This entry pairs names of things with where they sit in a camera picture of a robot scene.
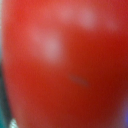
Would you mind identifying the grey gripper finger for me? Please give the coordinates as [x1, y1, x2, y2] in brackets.
[0, 65, 12, 128]

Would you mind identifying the red toy pepper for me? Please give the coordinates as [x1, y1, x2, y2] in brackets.
[2, 0, 128, 128]

